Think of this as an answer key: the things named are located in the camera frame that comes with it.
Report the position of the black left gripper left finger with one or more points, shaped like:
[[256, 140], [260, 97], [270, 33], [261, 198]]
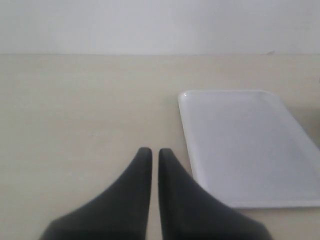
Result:
[[118, 213]]

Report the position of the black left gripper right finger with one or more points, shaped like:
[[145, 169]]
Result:
[[188, 212]]

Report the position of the white rectangular plastic tray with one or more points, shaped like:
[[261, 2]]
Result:
[[247, 150]]

